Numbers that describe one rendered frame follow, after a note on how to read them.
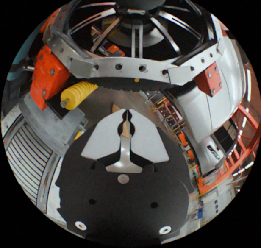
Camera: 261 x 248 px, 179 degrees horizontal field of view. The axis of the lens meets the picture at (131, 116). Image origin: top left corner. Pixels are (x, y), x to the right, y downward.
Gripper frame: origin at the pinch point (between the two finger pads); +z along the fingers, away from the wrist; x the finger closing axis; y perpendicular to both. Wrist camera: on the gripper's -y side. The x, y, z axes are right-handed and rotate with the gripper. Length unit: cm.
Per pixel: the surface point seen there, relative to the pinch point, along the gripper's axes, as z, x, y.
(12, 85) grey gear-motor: 3, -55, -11
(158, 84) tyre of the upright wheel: 15.4, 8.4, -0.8
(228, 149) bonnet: 50, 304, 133
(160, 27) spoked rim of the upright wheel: 17.4, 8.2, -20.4
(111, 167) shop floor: 30, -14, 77
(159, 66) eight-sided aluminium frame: 7.1, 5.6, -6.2
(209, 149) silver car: 67, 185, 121
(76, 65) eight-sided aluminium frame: 6.8, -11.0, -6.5
